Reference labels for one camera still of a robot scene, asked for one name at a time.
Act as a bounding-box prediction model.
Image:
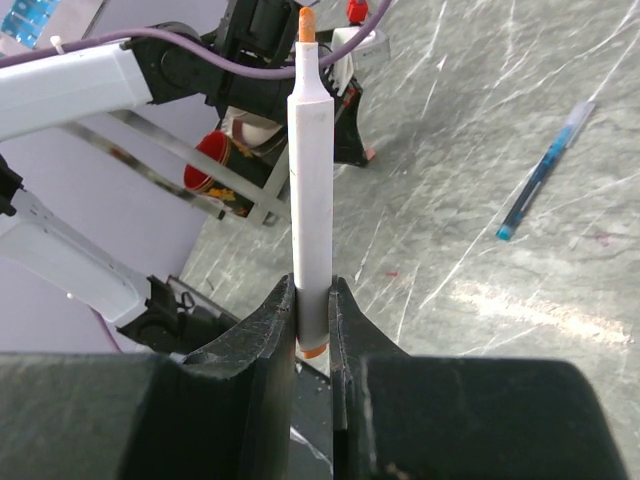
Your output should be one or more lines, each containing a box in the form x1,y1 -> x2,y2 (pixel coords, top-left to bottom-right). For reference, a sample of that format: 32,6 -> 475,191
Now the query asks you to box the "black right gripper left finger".
1,276 -> 296,479

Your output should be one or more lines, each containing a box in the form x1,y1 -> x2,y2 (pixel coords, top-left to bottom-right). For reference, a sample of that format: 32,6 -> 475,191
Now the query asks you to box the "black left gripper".
204,0 -> 371,169

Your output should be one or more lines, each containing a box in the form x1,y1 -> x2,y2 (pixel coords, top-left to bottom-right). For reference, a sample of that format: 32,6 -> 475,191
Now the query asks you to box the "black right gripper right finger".
329,277 -> 627,479

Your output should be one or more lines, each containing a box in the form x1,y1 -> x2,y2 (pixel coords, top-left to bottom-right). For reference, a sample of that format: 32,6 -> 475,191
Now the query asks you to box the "white orange pen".
287,7 -> 334,359

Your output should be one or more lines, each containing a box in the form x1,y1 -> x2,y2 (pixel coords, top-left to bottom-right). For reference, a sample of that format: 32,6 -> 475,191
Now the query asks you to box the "blue pen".
496,101 -> 595,241

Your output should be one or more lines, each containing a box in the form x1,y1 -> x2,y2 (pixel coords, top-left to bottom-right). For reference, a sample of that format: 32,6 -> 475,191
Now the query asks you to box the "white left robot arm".
1,1 -> 367,353

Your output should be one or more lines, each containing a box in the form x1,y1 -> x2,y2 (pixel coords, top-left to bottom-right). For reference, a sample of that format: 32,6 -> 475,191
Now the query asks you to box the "white bowl brown rim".
222,107 -> 282,149

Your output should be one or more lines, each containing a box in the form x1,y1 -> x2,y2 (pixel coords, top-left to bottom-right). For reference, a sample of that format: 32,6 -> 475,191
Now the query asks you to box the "red mug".
182,130 -> 271,219

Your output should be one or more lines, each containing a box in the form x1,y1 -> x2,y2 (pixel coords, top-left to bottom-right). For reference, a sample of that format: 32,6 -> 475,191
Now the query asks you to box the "metal dish rack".
61,110 -> 290,226

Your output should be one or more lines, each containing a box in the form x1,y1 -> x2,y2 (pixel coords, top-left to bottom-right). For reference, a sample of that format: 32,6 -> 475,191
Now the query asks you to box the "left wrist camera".
330,0 -> 391,96

